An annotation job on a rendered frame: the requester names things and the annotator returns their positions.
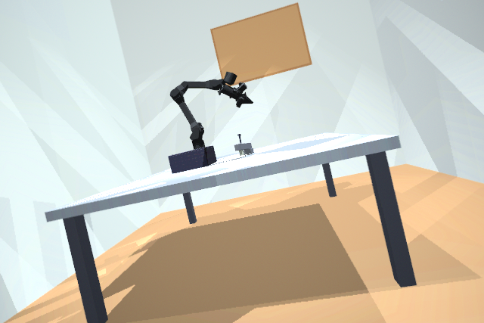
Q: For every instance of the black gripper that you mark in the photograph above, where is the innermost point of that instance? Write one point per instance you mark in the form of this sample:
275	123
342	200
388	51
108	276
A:
240	99

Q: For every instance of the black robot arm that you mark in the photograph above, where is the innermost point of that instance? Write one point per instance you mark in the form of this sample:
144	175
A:
214	84

